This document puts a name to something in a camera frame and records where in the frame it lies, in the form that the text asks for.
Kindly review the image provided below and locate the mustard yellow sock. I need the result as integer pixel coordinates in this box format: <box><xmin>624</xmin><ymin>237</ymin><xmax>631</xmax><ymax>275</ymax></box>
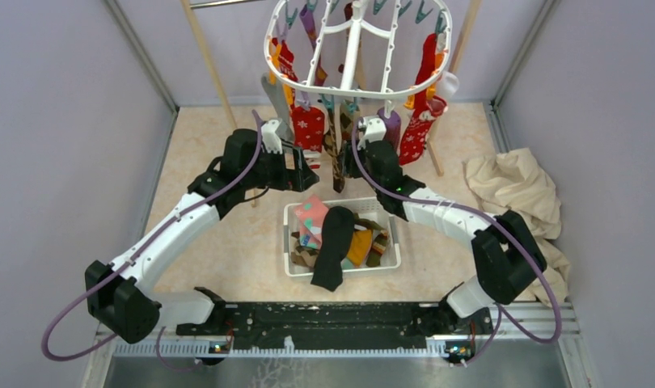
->
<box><xmin>346</xmin><ymin>230</ymin><xmax>373</xmax><ymax>268</ymax></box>

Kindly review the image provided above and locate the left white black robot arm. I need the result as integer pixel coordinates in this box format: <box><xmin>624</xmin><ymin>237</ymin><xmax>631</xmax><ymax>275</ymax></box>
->
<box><xmin>85</xmin><ymin>129</ymin><xmax>319</xmax><ymax>344</ymax></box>

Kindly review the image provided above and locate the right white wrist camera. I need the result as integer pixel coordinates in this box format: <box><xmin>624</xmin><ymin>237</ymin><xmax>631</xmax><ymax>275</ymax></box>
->
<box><xmin>357</xmin><ymin>116</ymin><xmax>387</xmax><ymax>150</ymax></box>

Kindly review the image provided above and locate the white oval clip hanger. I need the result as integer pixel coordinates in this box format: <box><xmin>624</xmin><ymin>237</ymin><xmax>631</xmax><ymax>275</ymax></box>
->
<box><xmin>264</xmin><ymin>1</ymin><xmax>460</xmax><ymax>103</ymax></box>

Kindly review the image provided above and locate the white perforated plastic basket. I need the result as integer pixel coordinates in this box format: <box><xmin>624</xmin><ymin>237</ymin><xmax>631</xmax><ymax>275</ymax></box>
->
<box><xmin>283</xmin><ymin>197</ymin><xmax>402</xmax><ymax>280</ymax></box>

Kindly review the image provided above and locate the aluminium rail front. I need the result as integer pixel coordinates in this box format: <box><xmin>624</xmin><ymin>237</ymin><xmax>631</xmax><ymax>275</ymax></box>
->
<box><xmin>109</xmin><ymin>302</ymin><xmax>579</xmax><ymax>361</ymax></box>

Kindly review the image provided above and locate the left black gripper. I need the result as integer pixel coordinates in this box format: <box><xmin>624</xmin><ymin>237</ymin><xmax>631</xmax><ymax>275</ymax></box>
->
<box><xmin>243</xmin><ymin>143</ymin><xmax>319</xmax><ymax>192</ymax></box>

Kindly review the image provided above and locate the maroon sock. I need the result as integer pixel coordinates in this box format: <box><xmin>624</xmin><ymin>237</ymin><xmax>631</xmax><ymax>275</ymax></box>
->
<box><xmin>377</xmin><ymin>108</ymin><xmax>402</xmax><ymax>151</ymax></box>

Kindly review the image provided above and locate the purple cable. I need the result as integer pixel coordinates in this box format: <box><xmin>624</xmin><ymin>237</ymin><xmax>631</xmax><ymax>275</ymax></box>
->
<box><xmin>40</xmin><ymin>109</ymin><xmax>267</xmax><ymax>372</ymax></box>
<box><xmin>350</xmin><ymin>123</ymin><xmax>563</xmax><ymax>368</ymax></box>

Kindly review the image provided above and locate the red white patterned sock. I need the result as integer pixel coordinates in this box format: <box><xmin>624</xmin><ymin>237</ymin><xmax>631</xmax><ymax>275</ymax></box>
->
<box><xmin>399</xmin><ymin>95</ymin><xmax>448</xmax><ymax>166</ymax></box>

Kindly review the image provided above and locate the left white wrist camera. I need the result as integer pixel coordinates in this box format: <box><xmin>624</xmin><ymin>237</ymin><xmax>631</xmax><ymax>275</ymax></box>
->
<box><xmin>260</xmin><ymin>119</ymin><xmax>287</xmax><ymax>154</ymax></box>

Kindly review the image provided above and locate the wooden rack frame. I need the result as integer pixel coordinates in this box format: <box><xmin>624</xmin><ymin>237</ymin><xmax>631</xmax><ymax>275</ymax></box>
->
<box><xmin>180</xmin><ymin>0</ymin><xmax>484</xmax><ymax>209</ymax></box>

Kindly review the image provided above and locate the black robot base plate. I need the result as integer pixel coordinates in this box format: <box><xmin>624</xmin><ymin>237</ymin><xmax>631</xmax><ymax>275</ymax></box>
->
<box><xmin>176</xmin><ymin>302</ymin><xmax>493</xmax><ymax>351</ymax></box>

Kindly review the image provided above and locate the cream crumpled cloth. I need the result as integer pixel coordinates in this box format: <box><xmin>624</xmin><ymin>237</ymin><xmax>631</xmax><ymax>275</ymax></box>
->
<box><xmin>463</xmin><ymin>148</ymin><xmax>571</xmax><ymax>303</ymax></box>

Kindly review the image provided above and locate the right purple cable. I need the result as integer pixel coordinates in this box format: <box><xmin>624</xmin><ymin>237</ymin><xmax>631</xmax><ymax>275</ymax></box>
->
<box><xmin>350</xmin><ymin>123</ymin><xmax>563</xmax><ymax>368</ymax></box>

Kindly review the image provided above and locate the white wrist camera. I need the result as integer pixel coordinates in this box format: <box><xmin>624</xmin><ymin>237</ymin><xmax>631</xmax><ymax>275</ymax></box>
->
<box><xmin>357</xmin><ymin>116</ymin><xmax>387</xmax><ymax>150</ymax></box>
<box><xmin>260</xmin><ymin>119</ymin><xmax>287</xmax><ymax>154</ymax></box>

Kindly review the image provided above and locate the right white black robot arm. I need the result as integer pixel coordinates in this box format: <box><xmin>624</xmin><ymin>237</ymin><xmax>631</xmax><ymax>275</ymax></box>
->
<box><xmin>342</xmin><ymin>141</ymin><xmax>555</xmax><ymax>333</ymax></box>

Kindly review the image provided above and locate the red snowflake sock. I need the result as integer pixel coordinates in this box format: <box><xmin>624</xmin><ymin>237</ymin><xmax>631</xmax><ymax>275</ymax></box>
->
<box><xmin>290</xmin><ymin>105</ymin><xmax>325</xmax><ymax>170</ymax></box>

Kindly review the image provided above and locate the pink green patterned sock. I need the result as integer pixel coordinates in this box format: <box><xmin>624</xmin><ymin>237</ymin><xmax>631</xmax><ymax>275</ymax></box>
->
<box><xmin>293</xmin><ymin>195</ymin><xmax>329</xmax><ymax>249</ymax></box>

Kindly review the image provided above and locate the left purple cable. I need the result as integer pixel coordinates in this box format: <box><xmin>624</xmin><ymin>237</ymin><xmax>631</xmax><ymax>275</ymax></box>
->
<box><xmin>40</xmin><ymin>109</ymin><xmax>267</xmax><ymax>372</ymax></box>

